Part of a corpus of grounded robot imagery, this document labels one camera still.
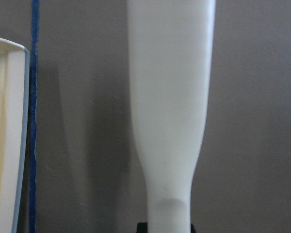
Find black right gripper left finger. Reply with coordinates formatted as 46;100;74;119
136;222;148;233

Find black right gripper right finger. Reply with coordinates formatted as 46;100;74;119
191;224;197;233

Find beige plastic dustpan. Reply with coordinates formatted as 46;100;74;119
0;38;30;233

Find beige hand brush black bristles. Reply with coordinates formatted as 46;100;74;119
127;0;216;233

